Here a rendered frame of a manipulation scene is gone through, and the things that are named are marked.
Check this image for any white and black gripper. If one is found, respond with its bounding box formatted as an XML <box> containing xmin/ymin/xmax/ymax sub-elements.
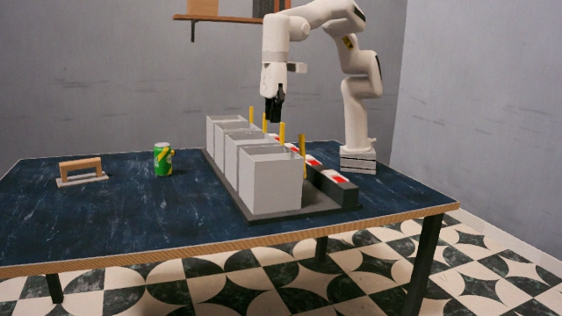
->
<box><xmin>260</xmin><ymin>61</ymin><xmax>288</xmax><ymax>123</ymax></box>

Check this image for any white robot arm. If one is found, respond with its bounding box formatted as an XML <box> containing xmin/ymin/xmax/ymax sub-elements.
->
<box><xmin>262</xmin><ymin>0</ymin><xmax>383</xmax><ymax>153</ymax></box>

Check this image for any green drink can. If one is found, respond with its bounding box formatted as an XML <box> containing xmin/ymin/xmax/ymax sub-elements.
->
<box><xmin>154</xmin><ymin>143</ymin><xmax>172</xmax><ymax>177</ymax></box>

